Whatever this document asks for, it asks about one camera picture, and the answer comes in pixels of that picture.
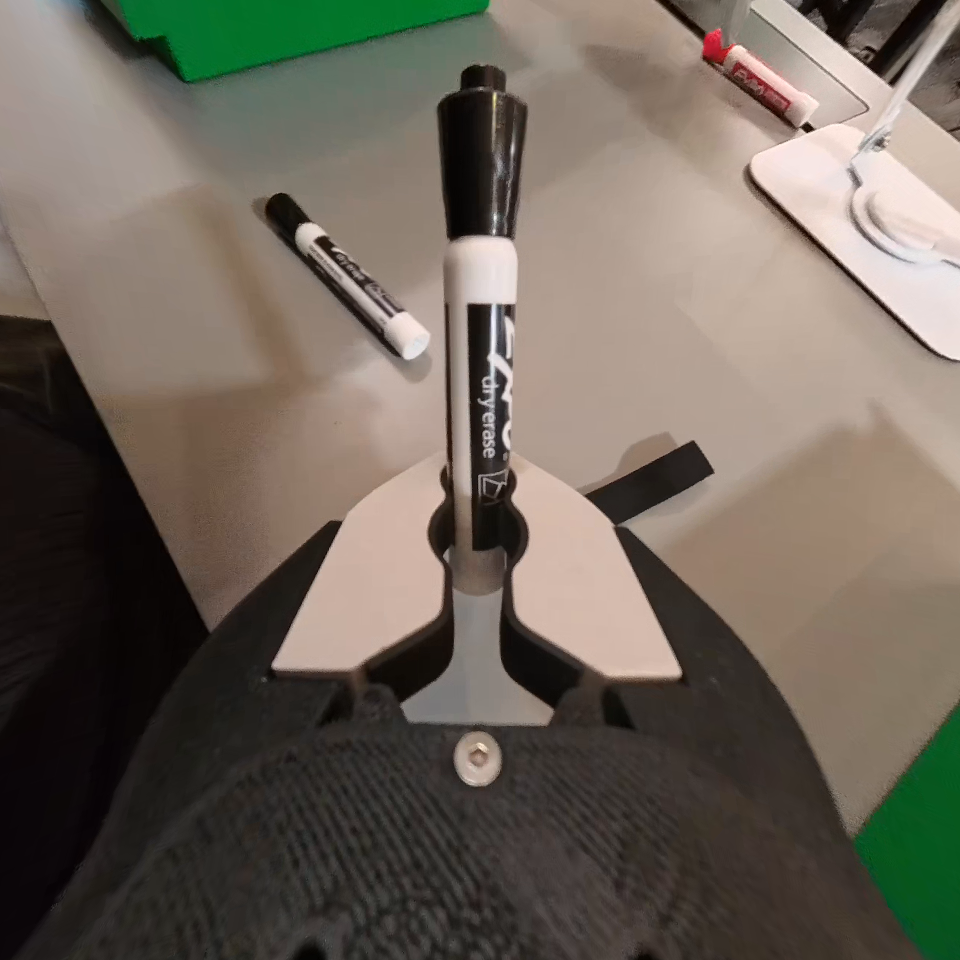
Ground green plastic bin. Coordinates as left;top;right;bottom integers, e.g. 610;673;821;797
855;705;960;960
101;0;492;84

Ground black velcro strap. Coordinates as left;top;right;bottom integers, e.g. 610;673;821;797
585;441;715;528

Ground black knit sleeve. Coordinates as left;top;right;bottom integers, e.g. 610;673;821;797
0;315;211;960

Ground white stand base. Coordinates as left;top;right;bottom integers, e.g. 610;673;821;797
746;0;960;361

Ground black dry erase marker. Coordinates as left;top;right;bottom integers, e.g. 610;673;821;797
264;192;432;360
436;63;530;558

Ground light grey desk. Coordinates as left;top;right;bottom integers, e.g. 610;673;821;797
0;0;960;841

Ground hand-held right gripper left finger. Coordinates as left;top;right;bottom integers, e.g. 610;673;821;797
270;459;457;708

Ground red dry erase marker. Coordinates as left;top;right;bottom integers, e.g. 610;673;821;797
702;28;821;127

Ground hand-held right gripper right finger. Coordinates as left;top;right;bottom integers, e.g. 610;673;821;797
501;457;684;712

